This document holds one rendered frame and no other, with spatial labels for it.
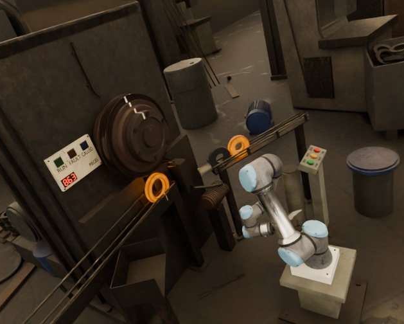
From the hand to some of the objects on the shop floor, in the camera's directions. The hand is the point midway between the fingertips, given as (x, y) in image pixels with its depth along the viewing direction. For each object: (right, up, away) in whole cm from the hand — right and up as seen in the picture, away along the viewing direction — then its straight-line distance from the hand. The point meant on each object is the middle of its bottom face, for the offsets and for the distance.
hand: (304, 224), depth 171 cm
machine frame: (-96, -44, +85) cm, 135 cm away
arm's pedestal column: (+15, -47, +12) cm, 51 cm away
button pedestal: (+33, -14, +62) cm, 72 cm away
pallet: (-210, -24, +188) cm, 283 cm away
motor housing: (-33, -29, +74) cm, 86 cm away
